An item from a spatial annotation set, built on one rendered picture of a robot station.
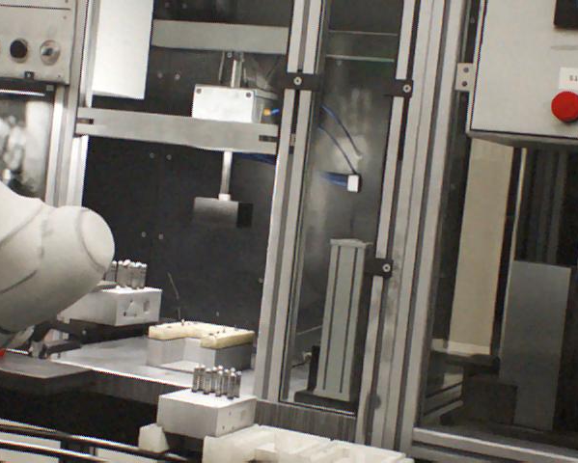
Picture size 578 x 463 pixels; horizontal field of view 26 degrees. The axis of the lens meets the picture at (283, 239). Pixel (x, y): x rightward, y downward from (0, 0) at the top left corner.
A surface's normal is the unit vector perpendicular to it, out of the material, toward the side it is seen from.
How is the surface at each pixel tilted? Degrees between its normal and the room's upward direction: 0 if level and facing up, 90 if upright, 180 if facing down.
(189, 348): 90
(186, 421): 90
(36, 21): 90
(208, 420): 90
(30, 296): 119
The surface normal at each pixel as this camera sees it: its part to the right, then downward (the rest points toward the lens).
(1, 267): -0.25, 0.37
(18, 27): -0.40, 0.00
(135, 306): 0.91, 0.12
